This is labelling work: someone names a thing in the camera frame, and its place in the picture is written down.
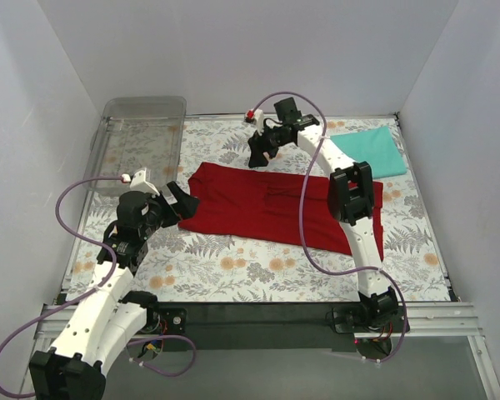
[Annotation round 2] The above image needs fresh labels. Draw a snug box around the aluminium frame rail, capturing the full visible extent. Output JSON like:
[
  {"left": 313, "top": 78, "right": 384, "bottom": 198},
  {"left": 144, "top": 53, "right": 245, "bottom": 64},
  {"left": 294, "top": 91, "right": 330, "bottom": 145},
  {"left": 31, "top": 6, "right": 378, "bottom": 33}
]
[{"left": 30, "top": 302, "right": 500, "bottom": 399}]

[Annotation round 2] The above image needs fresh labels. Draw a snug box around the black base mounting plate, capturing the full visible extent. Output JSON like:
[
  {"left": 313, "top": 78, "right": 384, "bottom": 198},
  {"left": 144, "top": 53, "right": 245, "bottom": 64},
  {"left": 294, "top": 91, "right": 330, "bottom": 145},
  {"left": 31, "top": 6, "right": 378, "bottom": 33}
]
[{"left": 153, "top": 302, "right": 409, "bottom": 353}]

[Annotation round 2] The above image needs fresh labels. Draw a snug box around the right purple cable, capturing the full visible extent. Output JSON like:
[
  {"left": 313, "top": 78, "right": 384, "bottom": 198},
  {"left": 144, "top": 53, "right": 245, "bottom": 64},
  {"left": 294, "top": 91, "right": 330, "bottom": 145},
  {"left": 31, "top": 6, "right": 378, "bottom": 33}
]
[{"left": 244, "top": 91, "right": 408, "bottom": 364}]

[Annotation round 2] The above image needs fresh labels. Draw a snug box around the clear plastic bin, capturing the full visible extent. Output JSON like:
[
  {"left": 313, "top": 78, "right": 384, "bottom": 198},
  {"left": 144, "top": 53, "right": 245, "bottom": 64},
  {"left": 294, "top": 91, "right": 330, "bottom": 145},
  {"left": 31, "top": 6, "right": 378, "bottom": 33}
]
[{"left": 84, "top": 96, "right": 187, "bottom": 188}]

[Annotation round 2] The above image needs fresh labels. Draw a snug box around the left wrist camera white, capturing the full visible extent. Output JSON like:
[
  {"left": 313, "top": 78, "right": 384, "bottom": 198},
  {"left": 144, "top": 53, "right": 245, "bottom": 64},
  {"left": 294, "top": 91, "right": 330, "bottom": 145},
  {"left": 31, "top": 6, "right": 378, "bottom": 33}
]
[{"left": 119, "top": 167, "right": 160, "bottom": 197}]

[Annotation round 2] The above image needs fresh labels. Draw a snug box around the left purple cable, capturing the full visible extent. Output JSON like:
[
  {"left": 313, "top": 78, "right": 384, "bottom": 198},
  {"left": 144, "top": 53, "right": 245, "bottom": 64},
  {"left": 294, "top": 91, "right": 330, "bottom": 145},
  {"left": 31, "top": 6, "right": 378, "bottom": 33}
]
[{"left": 0, "top": 174, "right": 197, "bottom": 397}]

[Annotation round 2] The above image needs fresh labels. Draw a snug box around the red t shirt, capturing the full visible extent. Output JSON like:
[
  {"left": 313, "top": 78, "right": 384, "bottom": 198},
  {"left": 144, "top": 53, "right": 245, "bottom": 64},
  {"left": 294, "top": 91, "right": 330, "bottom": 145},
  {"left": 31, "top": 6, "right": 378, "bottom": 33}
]
[{"left": 177, "top": 161, "right": 385, "bottom": 263}]

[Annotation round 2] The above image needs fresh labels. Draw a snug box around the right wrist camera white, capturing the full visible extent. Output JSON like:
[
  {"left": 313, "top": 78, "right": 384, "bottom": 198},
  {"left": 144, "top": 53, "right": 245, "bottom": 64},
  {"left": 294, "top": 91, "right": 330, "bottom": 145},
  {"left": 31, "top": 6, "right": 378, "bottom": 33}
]
[{"left": 243, "top": 108, "right": 265, "bottom": 135}]

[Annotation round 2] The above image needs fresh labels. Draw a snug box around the folded teal t shirt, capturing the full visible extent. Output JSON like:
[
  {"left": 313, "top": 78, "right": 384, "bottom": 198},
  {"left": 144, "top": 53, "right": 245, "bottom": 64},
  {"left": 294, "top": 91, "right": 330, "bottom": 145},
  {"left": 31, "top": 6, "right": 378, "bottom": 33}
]
[{"left": 331, "top": 127, "right": 407, "bottom": 179}]

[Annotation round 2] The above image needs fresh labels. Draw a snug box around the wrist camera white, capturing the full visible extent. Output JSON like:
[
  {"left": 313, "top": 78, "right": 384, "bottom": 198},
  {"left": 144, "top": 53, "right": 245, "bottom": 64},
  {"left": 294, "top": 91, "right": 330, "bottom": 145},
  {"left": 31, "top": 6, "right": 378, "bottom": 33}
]
[
  {"left": 119, "top": 167, "right": 160, "bottom": 197},
  {"left": 243, "top": 108, "right": 265, "bottom": 135}
]

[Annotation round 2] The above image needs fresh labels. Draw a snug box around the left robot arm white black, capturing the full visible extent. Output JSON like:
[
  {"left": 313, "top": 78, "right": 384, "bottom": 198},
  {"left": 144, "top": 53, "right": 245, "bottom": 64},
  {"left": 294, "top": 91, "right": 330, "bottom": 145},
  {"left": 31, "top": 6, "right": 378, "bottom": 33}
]
[{"left": 28, "top": 182, "right": 199, "bottom": 399}]

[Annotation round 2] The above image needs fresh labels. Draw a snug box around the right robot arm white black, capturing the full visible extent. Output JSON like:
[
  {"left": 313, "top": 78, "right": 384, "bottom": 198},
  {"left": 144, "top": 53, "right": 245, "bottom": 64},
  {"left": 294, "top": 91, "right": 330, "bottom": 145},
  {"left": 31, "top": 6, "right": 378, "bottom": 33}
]
[{"left": 243, "top": 92, "right": 399, "bottom": 328}]

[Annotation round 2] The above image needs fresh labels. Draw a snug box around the purple cable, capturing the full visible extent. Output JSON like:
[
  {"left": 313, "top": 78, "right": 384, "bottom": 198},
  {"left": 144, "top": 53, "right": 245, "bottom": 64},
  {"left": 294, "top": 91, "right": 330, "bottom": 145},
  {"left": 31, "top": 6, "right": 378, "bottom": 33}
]
[
  {"left": 244, "top": 91, "right": 408, "bottom": 364},
  {"left": 0, "top": 174, "right": 197, "bottom": 397}
]

